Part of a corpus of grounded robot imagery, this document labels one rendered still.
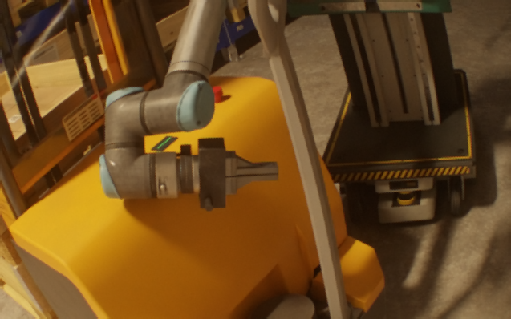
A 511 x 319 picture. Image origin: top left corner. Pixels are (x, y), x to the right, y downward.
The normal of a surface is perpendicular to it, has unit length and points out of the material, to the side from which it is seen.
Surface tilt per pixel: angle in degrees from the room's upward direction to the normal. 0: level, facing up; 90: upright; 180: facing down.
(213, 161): 90
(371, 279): 22
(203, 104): 92
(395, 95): 90
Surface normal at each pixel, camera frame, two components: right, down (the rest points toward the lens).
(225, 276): 0.68, -0.12
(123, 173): 0.09, -0.04
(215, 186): 0.11, 0.47
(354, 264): 0.05, -0.73
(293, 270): 0.78, 0.11
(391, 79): -0.31, 0.54
